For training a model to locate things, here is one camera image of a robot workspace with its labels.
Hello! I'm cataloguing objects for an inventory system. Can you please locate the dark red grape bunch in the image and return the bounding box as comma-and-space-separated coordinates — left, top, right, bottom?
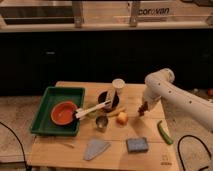
138, 102, 148, 116

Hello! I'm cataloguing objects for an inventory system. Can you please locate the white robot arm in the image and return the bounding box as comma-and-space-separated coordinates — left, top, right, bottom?
142, 68, 213, 133

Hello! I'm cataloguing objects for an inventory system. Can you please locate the white paper cup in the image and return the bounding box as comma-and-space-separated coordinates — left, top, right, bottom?
112, 78, 125, 95

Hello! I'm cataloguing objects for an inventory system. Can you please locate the small metal cup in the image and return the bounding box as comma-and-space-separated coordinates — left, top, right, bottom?
96, 116, 108, 132

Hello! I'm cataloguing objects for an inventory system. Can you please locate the red yellow apple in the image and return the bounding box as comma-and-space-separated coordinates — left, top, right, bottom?
116, 112, 128, 125

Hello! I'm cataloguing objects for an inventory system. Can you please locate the wooden board in bowl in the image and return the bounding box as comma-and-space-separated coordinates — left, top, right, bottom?
106, 89, 116, 107

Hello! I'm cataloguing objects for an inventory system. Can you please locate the yellow banana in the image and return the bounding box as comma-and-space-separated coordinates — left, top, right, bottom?
107, 107, 126, 117

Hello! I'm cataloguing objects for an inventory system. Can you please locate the green cucumber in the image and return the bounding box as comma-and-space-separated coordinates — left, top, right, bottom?
157, 120, 173, 145

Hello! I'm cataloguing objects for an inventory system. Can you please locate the blue sponge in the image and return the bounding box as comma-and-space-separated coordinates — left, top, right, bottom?
126, 137, 149, 153

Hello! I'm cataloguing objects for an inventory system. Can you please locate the green vegetable piece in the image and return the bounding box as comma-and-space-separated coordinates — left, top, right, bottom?
83, 101, 100, 120

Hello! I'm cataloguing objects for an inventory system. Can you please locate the grey folded cloth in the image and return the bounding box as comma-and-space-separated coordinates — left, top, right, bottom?
83, 139, 110, 161

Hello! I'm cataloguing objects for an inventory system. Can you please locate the orange bowl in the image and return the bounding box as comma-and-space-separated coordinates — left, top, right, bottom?
50, 101, 77, 126

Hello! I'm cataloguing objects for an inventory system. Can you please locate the green plastic tray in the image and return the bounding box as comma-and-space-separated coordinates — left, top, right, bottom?
30, 87, 85, 137

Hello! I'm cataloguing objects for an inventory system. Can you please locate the black cable right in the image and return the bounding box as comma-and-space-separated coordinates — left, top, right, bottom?
177, 134, 213, 171

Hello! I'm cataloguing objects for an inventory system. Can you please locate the black cable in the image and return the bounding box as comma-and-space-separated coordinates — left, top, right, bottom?
0, 121, 33, 171
177, 134, 213, 171

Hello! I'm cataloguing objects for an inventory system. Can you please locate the black cable left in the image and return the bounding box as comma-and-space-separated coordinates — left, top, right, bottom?
0, 121, 33, 171

